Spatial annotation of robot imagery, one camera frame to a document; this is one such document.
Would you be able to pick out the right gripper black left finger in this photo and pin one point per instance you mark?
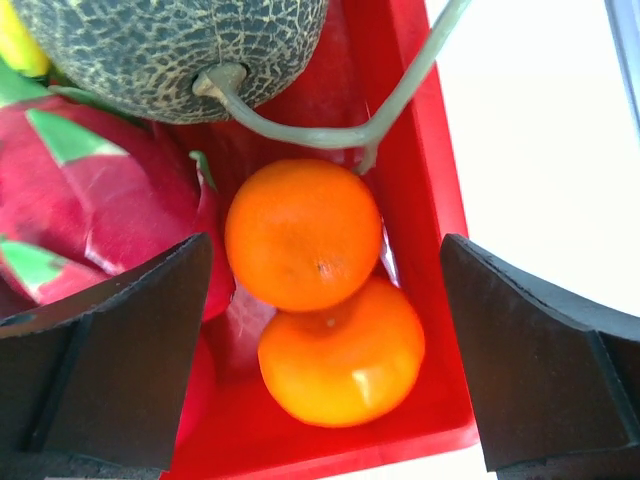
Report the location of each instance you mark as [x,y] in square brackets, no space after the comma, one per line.
[97,381]

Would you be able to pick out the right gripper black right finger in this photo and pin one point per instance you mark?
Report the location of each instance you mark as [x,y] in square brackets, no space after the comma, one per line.
[553,377]

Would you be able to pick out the orange fake tangerine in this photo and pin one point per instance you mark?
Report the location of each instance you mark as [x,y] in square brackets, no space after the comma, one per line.
[346,365]
[303,234]

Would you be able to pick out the pink fake dragon fruit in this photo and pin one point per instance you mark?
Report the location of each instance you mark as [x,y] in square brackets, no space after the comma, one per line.
[87,195]

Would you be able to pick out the green fake melon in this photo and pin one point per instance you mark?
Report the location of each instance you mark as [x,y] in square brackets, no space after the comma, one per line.
[187,62]

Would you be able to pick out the yellow fake banana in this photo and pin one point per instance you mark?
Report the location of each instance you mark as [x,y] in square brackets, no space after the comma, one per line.
[19,49]

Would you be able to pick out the red plastic tray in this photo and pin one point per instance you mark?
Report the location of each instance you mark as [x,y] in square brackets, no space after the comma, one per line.
[364,49]

